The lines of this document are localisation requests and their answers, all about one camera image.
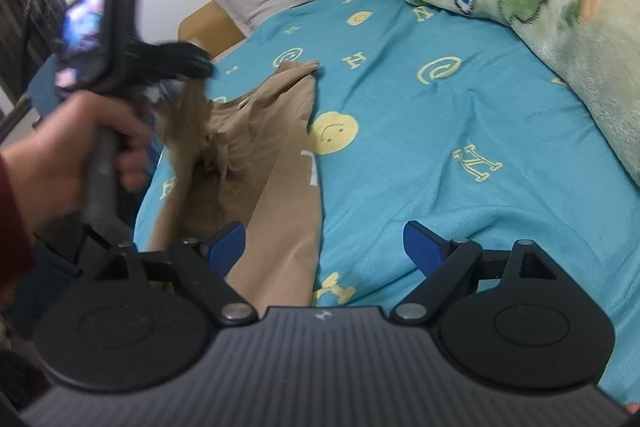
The teal smiley print bed sheet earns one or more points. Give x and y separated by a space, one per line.
425 132

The person's left hand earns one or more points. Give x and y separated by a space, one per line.
60 147

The green cartoon frog blanket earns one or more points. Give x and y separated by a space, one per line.
565 7

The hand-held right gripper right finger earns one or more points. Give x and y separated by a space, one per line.
422 247

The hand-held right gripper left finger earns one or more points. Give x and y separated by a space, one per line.
227 247

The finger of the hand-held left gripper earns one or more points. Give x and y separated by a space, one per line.
182 69
177 51

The tan bed headboard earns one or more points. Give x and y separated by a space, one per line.
207 32

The khaki pants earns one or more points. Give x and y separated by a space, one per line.
260 147

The person's left forearm red sleeve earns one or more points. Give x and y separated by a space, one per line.
12 227

